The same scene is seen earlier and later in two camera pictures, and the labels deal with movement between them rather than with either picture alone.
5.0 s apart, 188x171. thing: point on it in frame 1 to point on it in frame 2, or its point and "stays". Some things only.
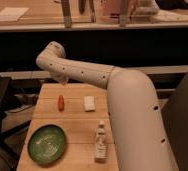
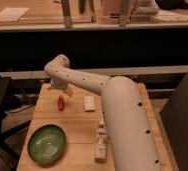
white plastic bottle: x=100 y=149 stays
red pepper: x=61 y=102 stays
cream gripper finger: x=63 y=80 to x=68 y=91
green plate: x=47 y=144 stays
